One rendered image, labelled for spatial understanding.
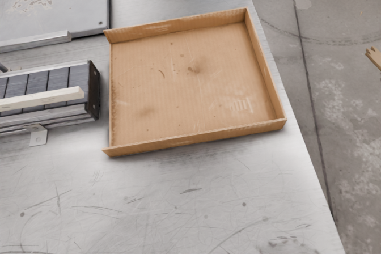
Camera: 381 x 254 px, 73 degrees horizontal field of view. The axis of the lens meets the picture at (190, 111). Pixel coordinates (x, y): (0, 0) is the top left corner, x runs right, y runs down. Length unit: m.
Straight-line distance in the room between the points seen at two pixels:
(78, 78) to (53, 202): 0.21
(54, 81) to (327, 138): 1.25
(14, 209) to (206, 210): 0.31
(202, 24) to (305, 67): 1.13
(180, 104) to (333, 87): 1.23
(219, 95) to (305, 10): 1.52
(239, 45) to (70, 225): 0.44
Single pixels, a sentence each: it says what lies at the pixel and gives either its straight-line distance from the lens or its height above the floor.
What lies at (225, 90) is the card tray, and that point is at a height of 0.83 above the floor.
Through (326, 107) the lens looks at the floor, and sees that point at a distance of 1.53.
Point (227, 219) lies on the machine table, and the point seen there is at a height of 0.83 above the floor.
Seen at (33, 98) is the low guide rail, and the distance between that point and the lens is 0.48.
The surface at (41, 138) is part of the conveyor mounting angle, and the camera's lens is 0.54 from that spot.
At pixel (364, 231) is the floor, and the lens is 1.40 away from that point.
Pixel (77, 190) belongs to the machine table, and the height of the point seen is 0.83.
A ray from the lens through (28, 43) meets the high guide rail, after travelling 0.49.
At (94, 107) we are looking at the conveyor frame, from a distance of 0.50.
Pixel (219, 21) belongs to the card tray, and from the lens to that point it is 0.58.
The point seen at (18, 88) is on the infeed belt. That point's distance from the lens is 0.56.
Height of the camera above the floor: 1.25
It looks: 63 degrees down
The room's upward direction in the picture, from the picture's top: 10 degrees counter-clockwise
